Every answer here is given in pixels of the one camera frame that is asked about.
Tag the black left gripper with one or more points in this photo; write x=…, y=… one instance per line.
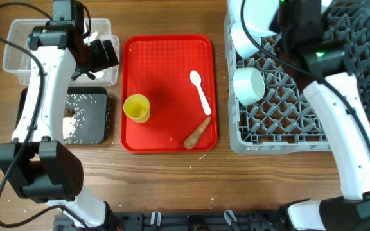
x=101, y=61

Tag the yellow plastic cup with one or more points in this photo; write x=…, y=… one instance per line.
x=137, y=108

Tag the white plastic spoon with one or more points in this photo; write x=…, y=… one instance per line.
x=197, y=81

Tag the carrot piece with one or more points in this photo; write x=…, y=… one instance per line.
x=192, y=140

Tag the light blue bowl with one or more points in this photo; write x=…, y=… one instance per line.
x=243, y=46

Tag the green bowl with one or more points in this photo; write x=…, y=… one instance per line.
x=249, y=85

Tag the light blue plate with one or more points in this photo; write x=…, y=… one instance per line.
x=258, y=15

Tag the white napkin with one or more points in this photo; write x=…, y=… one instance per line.
x=93, y=36

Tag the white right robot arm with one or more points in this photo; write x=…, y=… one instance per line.
x=330, y=86

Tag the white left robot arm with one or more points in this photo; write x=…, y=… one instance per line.
x=36, y=162

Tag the black plastic tray bin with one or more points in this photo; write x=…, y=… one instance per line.
x=90, y=105

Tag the red serving tray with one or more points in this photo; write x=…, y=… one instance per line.
x=159, y=67

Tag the brown food scrap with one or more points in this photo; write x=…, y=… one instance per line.
x=69, y=112

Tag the white rice pile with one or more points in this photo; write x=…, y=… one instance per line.
x=69, y=128

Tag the black mounting rail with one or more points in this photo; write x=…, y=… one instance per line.
x=266, y=220

